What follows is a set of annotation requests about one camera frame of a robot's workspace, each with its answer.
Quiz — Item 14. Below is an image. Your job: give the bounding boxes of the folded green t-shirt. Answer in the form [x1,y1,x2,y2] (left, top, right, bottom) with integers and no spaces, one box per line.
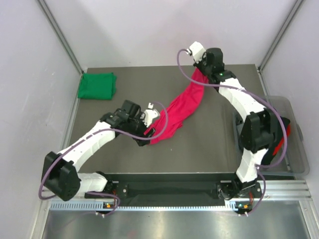
[77,73,117,100]

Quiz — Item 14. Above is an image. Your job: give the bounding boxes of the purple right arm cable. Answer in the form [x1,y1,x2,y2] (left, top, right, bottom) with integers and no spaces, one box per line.
[176,48,289,217]

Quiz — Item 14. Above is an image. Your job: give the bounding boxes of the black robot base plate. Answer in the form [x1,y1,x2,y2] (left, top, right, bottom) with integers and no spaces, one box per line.
[105,173,261,207]

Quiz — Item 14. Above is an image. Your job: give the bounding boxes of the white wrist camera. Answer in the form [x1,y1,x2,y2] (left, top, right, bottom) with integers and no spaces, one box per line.
[187,41,206,63]
[141,103,160,127]

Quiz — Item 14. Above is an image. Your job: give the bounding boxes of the right aluminium corner post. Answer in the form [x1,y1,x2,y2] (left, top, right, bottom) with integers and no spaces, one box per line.
[257,0,305,74]

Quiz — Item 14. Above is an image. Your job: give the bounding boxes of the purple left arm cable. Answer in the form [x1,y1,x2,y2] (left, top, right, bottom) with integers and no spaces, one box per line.
[37,101,170,216]

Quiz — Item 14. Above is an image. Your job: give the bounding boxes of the aluminium corner post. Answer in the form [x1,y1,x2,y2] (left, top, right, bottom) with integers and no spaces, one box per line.
[257,0,305,74]
[36,0,84,75]

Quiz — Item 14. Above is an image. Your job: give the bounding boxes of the pink t-shirt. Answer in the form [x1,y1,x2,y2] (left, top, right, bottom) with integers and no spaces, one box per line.
[149,69,208,145]

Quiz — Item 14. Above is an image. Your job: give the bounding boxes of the clear plastic storage bin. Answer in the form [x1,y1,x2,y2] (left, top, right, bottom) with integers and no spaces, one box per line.
[231,95,311,176]

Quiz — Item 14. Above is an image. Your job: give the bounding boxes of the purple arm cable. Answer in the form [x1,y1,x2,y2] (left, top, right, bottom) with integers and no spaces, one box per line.
[176,48,289,217]
[37,101,170,216]

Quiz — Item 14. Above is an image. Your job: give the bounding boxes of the black t-shirt in bin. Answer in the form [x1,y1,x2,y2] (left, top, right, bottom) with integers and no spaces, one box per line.
[261,117,291,165]

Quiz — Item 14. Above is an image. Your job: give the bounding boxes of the left aluminium corner post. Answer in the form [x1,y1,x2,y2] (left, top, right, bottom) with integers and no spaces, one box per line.
[36,0,84,75]

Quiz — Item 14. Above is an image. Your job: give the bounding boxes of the grey slotted cable duct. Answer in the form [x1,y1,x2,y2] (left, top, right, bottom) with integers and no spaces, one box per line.
[49,201,252,212]

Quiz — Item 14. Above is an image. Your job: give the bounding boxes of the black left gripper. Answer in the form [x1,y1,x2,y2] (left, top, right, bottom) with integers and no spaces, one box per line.
[127,112,156,146]

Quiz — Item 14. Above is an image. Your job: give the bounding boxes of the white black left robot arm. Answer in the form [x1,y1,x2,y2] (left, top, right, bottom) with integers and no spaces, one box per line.
[41,100,160,201]

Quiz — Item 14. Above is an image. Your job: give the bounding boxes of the aluminium front frame rail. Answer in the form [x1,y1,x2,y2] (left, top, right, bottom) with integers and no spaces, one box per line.
[39,180,314,202]

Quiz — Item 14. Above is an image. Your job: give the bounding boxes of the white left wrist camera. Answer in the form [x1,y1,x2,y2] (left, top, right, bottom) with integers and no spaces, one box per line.
[141,103,160,127]

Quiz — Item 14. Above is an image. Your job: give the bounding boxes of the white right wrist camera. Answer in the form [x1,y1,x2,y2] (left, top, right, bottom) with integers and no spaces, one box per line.
[187,41,206,63]

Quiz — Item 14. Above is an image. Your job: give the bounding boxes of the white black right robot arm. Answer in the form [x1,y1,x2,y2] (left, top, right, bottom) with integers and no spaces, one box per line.
[189,44,287,197]

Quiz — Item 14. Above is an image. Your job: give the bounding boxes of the red t-shirt in bin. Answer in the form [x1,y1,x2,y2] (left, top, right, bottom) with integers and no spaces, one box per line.
[273,124,291,156]

